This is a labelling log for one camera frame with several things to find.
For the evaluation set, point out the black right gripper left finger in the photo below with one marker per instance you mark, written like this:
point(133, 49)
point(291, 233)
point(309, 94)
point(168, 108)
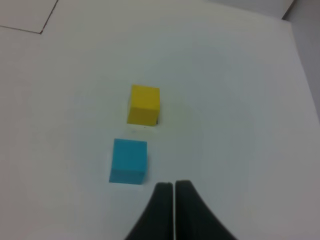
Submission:
point(156, 221)

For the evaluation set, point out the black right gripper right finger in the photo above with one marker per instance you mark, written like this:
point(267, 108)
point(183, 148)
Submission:
point(193, 219)

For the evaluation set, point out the blue cube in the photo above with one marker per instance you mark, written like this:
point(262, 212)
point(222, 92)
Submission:
point(129, 162)

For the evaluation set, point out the yellow cube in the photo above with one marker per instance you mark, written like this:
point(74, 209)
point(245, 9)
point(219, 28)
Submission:
point(144, 105)

